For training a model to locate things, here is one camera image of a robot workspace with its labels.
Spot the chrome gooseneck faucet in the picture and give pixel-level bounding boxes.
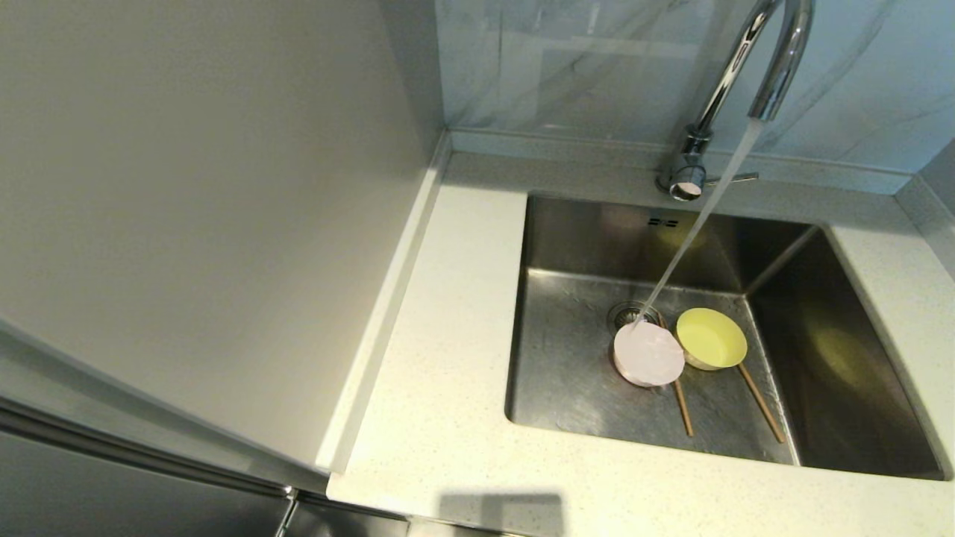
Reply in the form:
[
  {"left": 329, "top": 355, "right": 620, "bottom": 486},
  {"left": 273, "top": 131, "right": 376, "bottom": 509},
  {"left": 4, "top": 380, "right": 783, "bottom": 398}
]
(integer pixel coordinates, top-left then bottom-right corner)
[{"left": 655, "top": 0, "right": 815, "bottom": 202}]

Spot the wooden chopstick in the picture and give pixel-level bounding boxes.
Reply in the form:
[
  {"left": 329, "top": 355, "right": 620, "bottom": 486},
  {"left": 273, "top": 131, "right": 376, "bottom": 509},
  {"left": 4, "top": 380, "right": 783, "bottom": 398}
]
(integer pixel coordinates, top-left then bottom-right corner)
[
  {"left": 737, "top": 363, "right": 787, "bottom": 445},
  {"left": 657, "top": 313, "right": 695, "bottom": 438}
]

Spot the running water stream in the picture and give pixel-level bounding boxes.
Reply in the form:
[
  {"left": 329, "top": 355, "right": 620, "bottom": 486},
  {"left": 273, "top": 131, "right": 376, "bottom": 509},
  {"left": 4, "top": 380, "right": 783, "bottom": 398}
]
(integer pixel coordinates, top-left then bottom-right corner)
[{"left": 634, "top": 118, "right": 765, "bottom": 330}]

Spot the pink plastic bowl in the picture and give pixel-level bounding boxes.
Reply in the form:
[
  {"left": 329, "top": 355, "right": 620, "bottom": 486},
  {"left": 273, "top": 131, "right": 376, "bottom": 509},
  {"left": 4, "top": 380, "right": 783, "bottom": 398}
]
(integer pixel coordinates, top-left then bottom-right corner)
[{"left": 613, "top": 321, "right": 686, "bottom": 389}]

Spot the grey tall cabinet door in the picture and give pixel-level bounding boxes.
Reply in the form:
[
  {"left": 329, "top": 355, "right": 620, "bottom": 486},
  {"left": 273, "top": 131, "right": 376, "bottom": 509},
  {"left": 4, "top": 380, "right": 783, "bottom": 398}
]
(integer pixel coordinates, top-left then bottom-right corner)
[{"left": 0, "top": 321, "right": 329, "bottom": 537}]

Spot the stainless steel sink basin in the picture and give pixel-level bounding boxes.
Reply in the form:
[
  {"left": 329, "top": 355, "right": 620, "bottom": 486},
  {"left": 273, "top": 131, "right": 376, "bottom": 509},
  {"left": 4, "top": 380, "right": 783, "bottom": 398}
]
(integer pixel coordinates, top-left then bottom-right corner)
[{"left": 504, "top": 190, "right": 954, "bottom": 482}]

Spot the yellow plastic bowl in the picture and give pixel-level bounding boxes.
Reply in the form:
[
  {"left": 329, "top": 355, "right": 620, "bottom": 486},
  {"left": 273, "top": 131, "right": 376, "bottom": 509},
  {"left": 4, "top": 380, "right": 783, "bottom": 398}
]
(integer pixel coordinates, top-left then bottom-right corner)
[{"left": 675, "top": 307, "right": 748, "bottom": 371}]

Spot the chrome cabinet handle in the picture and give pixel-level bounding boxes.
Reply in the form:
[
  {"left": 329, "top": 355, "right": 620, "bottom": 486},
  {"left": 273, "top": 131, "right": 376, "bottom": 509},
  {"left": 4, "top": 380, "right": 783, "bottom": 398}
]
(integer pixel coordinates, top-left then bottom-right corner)
[{"left": 275, "top": 489, "right": 299, "bottom": 537}]

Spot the grey base cabinet front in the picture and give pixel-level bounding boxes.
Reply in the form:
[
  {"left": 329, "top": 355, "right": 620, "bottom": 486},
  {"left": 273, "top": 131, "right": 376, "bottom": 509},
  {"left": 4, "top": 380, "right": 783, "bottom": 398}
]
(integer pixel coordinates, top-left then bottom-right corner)
[{"left": 287, "top": 496, "right": 411, "bottom": 537}]

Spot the chrome door trim strip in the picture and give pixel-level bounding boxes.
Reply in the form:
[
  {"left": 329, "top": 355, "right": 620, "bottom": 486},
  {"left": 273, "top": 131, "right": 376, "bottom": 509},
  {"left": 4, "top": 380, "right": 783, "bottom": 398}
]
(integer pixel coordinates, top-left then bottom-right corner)
[{"left": 0, "top": 399, "right": 295, "bottom": 502}]

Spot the round metal drain strainer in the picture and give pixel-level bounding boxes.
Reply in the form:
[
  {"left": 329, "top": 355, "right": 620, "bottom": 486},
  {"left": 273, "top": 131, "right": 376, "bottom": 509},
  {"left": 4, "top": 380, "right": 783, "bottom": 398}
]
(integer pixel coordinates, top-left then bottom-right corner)
[{"left": 607, "top": 300, "right": 663, "bottom": 333}]

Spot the beige tall cabinet side panel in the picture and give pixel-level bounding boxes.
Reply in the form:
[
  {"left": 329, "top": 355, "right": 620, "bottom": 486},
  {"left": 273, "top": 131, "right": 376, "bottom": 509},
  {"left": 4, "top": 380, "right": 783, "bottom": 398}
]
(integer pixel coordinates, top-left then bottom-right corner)
[{"left": 0, "top": 0, "right": 448, "bottom": 478}]

